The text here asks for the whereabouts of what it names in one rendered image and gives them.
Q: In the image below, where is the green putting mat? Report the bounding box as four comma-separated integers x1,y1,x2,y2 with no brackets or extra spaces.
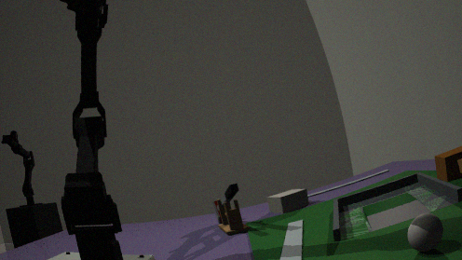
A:
245,171,462,260

